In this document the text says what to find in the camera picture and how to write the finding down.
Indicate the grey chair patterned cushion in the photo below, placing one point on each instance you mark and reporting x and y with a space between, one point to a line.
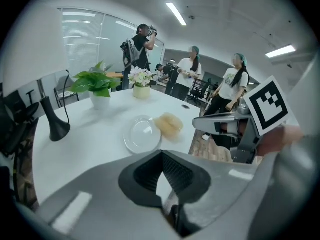
65 91

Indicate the person's right hand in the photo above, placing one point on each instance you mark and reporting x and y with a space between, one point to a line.
280 139

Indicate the black office chair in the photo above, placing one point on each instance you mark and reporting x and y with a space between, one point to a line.
15 124
200 89

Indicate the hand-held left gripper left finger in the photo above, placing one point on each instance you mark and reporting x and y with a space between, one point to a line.
105 204

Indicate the pink flower potted plant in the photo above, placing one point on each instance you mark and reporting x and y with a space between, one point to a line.
141 80

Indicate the yellow sponge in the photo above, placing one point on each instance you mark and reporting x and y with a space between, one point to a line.
170 126

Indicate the white table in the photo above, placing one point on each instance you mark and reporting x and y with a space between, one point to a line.
100 134

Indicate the green leafy potted plant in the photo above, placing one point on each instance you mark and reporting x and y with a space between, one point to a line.
95 84

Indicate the frosted glass partition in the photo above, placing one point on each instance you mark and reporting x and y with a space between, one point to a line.
82 39

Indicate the long ceiling light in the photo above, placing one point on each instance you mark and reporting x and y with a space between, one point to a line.
280 51
176 13

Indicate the round wooden table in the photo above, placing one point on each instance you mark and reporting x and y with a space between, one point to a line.
116 74

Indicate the grey backpack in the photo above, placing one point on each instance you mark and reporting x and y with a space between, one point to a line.
131 54

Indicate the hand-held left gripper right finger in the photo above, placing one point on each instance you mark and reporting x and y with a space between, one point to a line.
220 184

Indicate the white plate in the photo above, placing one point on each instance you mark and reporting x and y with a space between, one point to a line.
142 134

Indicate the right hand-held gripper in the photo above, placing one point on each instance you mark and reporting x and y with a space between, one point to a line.
270 104

